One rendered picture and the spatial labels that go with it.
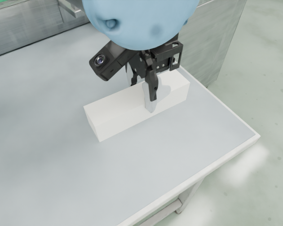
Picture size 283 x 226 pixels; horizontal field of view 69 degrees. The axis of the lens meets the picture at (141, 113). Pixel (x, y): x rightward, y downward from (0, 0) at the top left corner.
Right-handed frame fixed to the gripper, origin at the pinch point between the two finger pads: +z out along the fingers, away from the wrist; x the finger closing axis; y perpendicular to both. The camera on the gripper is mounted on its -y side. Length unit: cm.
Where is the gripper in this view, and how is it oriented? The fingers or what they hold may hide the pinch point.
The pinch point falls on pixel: (139, 99)
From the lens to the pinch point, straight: 47.3
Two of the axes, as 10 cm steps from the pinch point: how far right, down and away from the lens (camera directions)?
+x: -5.2, -6.7, 5.3
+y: 8.5, -4.1, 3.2
